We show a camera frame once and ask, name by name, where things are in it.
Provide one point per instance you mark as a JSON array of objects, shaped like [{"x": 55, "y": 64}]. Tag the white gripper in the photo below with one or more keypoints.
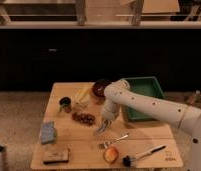
[{"x": 109, "y": 112}]

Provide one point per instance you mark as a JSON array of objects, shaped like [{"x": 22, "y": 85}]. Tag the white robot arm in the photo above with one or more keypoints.
[{"x": 183, "y": 116}]

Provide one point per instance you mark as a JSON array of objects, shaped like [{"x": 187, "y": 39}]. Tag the folded blue towel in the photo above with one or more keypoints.
[{"x": 48, "y": 133}]

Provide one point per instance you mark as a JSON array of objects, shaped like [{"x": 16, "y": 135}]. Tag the bunch of dark grapes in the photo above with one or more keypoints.
[{"x": 84, "y": 118}]

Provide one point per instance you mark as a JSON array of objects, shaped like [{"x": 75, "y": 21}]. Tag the silver fork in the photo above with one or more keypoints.
[{"x": 106, "y": 144}]

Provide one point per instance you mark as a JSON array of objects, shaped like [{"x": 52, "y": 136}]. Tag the clear glass jar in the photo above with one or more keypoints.
[{"x": 81, "y": 102}]

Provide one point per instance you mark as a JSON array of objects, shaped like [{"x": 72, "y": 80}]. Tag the orange round fruit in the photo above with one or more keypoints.
[{"x": 111, "y": 154}]

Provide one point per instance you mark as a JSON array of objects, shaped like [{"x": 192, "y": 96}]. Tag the dark red bowl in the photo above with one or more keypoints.
[{"x": 99, "y": 87}]

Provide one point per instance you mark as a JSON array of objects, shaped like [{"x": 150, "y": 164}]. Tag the black white brush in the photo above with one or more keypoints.
[{"x": 129, "y": 160}]

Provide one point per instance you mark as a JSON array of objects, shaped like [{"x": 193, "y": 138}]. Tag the dark green mug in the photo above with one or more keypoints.
[{"x": 65, "y": 104}]

